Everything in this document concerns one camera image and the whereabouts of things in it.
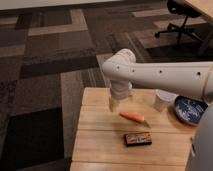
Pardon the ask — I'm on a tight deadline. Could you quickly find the dark rectangular box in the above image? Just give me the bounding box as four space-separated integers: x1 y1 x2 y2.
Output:
124 132 152 147

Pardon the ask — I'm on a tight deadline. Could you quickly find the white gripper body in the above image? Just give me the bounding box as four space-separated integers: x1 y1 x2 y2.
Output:
110 81 132 100

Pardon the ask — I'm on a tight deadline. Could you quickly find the blue ceramic bowl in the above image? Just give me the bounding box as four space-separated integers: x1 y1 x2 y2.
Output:
174 96 208 126

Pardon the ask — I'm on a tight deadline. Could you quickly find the black office chair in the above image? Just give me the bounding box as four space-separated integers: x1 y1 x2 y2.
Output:
154 0 206 48

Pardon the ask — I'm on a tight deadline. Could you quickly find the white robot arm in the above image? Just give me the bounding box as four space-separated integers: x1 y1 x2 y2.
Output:
102 49 213 171

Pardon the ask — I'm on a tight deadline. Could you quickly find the white paper cup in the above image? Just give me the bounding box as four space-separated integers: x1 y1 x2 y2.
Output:
153 89 177 112

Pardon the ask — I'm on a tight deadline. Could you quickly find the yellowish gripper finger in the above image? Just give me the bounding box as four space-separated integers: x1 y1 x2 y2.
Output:
109 97 120 112

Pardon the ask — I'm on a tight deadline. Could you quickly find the orange pepper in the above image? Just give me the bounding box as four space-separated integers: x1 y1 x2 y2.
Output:
119 112 150 127

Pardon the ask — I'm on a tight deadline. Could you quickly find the wooden desk in background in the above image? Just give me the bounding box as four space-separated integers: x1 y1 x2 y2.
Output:
184 0 213 23

